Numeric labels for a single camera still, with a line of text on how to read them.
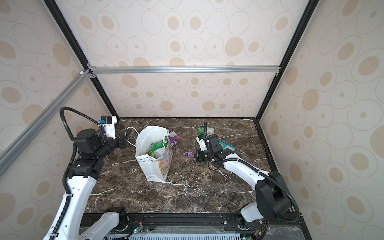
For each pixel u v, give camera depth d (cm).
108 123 57
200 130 110
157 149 83
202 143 78
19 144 54
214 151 65
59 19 71
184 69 91
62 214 39
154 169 77
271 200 43
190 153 89
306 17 71
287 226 73
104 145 57
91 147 50
